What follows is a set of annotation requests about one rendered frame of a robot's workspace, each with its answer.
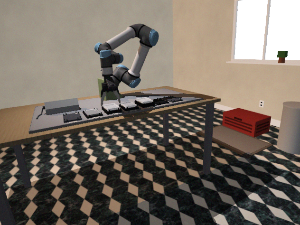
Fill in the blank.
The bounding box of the white operator panel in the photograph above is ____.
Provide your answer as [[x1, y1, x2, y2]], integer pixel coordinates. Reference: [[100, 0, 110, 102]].
[[38, 98, 79, 117]]

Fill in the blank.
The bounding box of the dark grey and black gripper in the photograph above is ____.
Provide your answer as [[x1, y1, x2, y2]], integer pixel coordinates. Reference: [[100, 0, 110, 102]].
[[101, 74, 121, 106]]

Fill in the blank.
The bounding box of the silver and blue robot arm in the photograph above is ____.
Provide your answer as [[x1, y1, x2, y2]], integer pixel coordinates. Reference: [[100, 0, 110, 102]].
[[94, 24, 159, 90]]

